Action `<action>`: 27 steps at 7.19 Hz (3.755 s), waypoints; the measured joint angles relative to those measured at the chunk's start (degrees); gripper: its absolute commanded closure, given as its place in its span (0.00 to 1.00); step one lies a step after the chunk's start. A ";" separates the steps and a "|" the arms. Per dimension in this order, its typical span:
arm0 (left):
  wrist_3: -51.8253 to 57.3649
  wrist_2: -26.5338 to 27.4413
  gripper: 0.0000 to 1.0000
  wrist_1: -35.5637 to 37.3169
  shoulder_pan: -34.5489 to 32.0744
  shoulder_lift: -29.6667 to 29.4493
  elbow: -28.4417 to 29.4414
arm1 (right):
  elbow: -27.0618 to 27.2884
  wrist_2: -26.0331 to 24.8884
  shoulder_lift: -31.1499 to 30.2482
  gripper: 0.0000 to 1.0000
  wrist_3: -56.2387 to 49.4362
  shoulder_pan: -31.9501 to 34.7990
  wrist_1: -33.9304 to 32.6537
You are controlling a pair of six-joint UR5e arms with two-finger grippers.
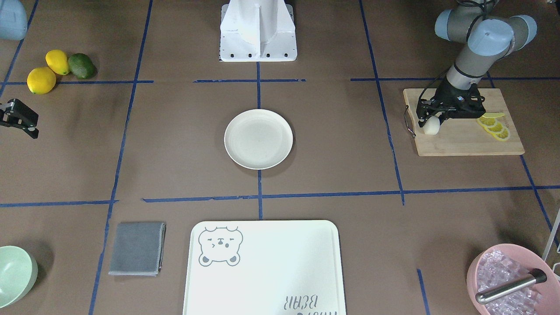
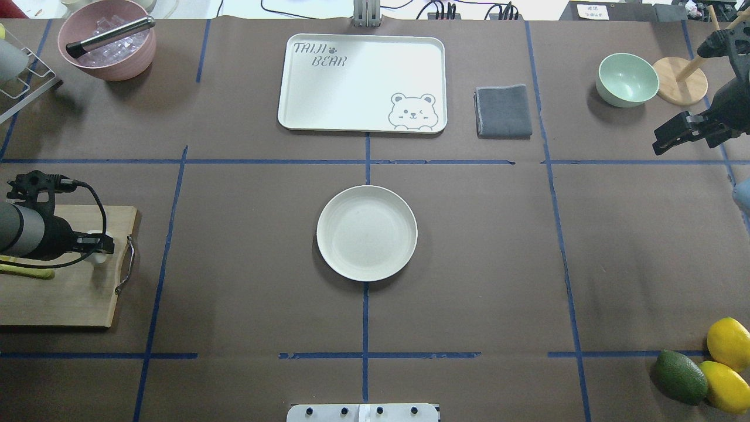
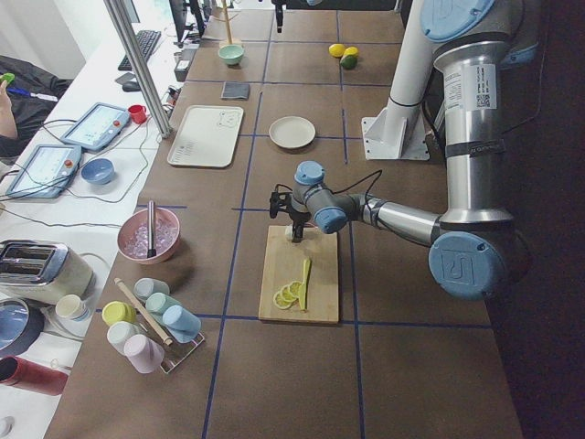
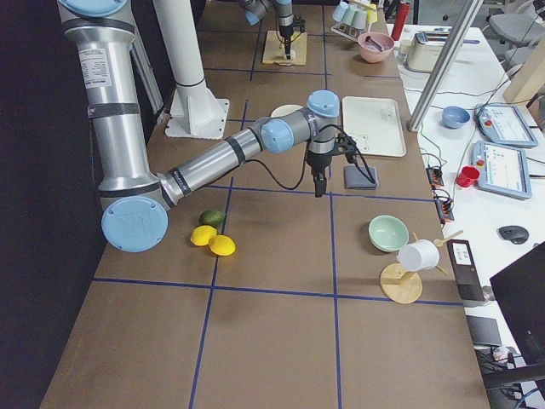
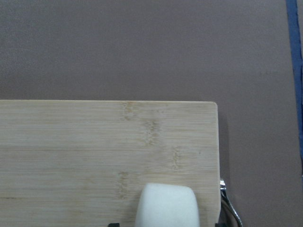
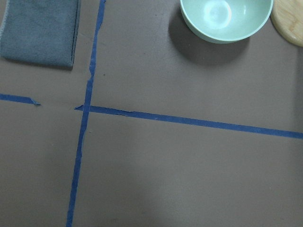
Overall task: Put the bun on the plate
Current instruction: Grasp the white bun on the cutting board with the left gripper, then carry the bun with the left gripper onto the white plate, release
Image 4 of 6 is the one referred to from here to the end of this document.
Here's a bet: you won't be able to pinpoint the black box with label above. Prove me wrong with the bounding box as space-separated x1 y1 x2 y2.
447 239 487 308

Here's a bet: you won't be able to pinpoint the wooden mug tree stand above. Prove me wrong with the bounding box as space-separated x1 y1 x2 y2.
380 230 463 304

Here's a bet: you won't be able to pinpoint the white bear serving tray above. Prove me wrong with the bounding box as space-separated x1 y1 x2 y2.
341 96 406 158

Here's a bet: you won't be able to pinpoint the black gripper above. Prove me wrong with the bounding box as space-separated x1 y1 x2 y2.
278 25 294 60
307 152 331 198

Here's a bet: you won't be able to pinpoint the yellow lemon upper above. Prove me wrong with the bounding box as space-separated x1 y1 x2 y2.
190 225 217 246

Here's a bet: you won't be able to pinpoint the beige round plate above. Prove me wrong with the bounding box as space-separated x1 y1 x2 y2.
270 104 301 118

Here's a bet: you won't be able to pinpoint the orange power strip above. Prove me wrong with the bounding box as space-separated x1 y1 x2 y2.
426 165 455 227

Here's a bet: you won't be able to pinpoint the blue bowl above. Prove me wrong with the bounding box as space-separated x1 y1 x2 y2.
441 106 471 130

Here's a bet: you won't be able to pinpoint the blue teach pendant near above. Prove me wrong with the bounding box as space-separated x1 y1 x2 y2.
471 141 532 199

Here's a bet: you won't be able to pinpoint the cream toaster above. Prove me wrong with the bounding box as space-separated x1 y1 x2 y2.
405 31 450 73

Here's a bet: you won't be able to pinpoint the yellow cup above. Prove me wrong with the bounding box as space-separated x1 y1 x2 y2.
366 4 378 28

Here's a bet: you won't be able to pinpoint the green avocado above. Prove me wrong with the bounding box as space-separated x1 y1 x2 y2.
198 210 226 228

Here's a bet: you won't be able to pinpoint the blue teach pendant far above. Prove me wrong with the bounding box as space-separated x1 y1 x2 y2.
474 103 538 148

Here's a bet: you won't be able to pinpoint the folded grey cloth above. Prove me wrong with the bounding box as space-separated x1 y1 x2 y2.
343 166 379 190

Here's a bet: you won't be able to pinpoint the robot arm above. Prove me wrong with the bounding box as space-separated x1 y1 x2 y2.
238 0 295 60
58 1 340 252

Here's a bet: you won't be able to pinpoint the aluminium frame post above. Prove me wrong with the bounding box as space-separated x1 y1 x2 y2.
407 0 483 131

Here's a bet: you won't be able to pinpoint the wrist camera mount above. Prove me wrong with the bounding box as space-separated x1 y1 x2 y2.
333 133 358 164
293 15 306 33

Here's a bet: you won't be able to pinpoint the wire cup rack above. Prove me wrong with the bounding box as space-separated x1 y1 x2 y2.
330 23 366 43

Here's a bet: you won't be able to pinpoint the grey-blue cup on rack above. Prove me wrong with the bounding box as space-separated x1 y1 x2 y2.
352 9 368 30

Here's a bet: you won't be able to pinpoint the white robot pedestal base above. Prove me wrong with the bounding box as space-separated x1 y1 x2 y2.
153 0 230 140

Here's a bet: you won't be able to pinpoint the pink bowl with ice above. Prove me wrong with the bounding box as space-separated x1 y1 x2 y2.
358 32 394 63

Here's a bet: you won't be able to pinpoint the white mug on stand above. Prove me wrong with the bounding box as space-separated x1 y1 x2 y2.
397 239 439 272

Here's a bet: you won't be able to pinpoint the black computer mouse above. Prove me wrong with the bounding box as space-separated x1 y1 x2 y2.
497 225 529 245

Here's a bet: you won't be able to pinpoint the yellow lemon lower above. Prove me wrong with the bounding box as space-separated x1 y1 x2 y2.
208 234 237 256

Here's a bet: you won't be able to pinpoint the mint cup on rack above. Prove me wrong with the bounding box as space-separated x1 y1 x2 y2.
341 4 359 26

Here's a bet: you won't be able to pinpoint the red thermos bottle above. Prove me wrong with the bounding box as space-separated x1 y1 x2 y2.
391 1 410 41

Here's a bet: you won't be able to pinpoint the red mug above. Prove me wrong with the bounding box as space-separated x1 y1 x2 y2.
456 165 480 187

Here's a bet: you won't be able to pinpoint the steel black-tipped tongs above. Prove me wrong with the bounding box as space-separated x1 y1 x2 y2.
365 36 384 52

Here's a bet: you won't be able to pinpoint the light blue cup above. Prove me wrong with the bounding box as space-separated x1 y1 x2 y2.
332 1 349 22

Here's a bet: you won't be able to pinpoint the yellow lemon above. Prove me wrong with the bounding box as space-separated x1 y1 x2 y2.
208 234 237 256
190 225 217 246

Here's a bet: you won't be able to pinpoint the blue teach pendant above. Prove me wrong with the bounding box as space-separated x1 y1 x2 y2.
471 141 532 199
474 103 538 148

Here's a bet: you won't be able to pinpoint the bamboo cutting board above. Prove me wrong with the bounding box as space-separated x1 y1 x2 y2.
261 31 307 66

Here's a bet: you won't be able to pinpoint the black monitor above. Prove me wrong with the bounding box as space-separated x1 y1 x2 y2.
483 242 545 393

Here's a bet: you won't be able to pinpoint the mint green bowl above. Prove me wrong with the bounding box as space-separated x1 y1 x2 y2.
368 215 409 252

